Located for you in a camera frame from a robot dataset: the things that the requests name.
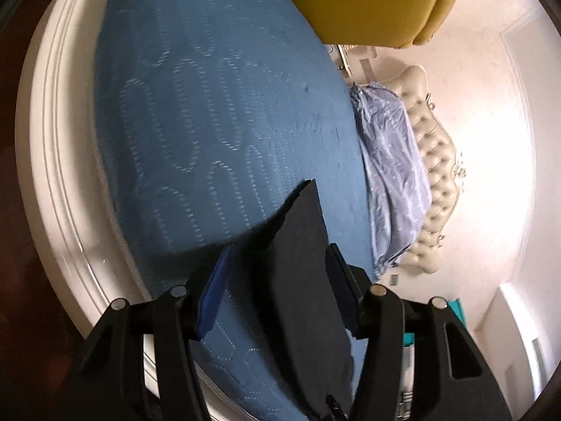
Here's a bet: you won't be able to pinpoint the teal storage bin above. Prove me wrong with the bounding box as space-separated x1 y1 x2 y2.
403 299 467 347

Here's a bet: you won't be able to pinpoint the black pants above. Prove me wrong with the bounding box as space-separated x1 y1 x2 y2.
227 180 355 420

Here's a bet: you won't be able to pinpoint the cream tufted headboard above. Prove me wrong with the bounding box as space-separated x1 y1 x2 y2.
383 65 465 274

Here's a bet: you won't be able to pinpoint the lavender crumpled duvet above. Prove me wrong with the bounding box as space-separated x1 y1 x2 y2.
350 82 432 278

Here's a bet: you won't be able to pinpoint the blue quilted mattress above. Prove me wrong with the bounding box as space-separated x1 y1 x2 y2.
94 0 373 414

